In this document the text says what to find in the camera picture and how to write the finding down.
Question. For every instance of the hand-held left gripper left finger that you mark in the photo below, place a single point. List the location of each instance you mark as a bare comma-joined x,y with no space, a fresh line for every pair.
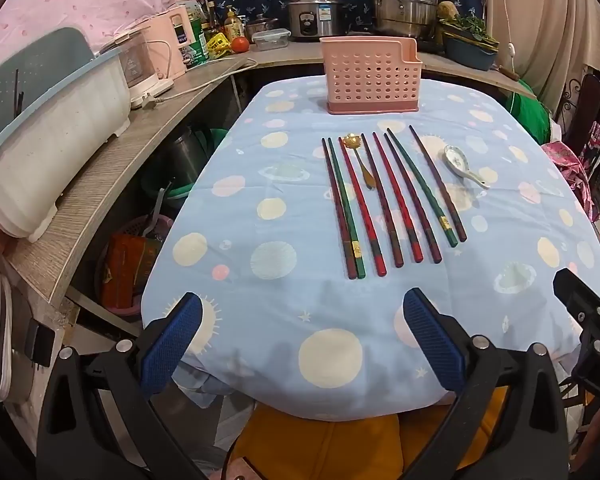
172,345

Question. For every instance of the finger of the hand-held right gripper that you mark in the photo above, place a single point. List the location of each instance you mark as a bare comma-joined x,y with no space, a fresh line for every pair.
577,292

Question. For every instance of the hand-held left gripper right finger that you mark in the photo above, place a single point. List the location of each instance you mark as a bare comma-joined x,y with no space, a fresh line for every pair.
432,340

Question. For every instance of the dark maroon chopstick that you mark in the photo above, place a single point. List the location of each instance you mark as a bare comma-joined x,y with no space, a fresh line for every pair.
438,185
412,200
381,200
339,210

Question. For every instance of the red chopstick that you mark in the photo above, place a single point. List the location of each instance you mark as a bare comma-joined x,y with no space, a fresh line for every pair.
362,210
398,200

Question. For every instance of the green chopstick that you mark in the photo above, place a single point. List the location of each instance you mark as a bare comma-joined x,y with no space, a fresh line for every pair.
347,210
423,190

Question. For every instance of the white ceramic spoon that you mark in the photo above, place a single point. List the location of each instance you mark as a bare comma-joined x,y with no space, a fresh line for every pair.
454,156

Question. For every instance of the gold metal spoon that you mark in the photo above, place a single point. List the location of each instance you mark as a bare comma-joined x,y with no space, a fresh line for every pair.
351,141

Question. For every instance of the pink perforated utensil basket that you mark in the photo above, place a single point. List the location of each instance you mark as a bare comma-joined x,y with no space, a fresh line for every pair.
370,72

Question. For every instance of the orange red packet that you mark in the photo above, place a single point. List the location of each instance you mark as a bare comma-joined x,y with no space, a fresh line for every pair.
130,270

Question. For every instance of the pink floral cloth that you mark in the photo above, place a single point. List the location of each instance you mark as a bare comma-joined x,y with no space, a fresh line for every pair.
567,170

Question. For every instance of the yellow stool seat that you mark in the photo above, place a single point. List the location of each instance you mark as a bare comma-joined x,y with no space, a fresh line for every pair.
330,445

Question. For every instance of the green plastic basin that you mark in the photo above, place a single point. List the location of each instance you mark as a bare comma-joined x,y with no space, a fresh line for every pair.
170,187

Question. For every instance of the green bag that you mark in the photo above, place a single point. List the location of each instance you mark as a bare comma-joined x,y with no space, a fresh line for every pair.
530,115

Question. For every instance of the blue planet print tablecloth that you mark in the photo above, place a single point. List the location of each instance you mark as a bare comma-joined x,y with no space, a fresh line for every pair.
280,185

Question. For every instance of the steel kettle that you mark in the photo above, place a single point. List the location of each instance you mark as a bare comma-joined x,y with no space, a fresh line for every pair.
187,152

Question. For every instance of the wooden counter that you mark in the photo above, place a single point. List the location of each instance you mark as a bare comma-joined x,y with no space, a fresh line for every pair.
105,160

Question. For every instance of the white power plug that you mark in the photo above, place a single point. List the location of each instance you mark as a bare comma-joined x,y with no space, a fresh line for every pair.
145,102

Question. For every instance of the white dish drainer tub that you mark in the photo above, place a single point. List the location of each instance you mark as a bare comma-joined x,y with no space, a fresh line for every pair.
45,125

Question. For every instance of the dark blue basin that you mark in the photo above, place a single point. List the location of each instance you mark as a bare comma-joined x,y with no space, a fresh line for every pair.
467,55

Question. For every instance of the white appliance with clear lid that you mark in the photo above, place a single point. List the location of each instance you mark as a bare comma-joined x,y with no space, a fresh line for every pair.
140,67

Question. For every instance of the green leafy vegetables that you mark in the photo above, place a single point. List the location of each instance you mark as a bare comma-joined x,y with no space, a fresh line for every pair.
472,27

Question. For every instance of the beige curtain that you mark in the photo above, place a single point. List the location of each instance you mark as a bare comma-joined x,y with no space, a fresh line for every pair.
540,5

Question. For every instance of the yellow snack packet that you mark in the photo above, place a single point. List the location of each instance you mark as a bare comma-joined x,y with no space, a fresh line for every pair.
217,46

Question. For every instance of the pink kitchen appliance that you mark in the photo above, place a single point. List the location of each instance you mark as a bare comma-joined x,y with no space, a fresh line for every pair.
165,40

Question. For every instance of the red tomato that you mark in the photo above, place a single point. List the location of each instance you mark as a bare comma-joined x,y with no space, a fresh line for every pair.
240,45

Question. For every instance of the clear plastic food container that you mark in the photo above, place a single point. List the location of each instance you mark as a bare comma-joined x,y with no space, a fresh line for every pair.
271,41

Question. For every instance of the yellow label sauce bottle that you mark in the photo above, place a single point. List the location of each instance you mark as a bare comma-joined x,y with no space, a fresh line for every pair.
233,25

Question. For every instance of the dark sauce bottle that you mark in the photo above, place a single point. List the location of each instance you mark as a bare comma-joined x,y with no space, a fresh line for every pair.
212,17

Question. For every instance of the small steel lidded pot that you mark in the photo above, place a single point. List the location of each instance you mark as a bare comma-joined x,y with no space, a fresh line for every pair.
262,27

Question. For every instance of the large steel steamer pot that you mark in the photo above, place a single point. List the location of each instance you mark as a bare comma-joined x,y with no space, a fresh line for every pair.
400,5

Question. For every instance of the steel rice cooker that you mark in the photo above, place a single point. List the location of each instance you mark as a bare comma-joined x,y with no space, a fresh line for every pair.
312,15

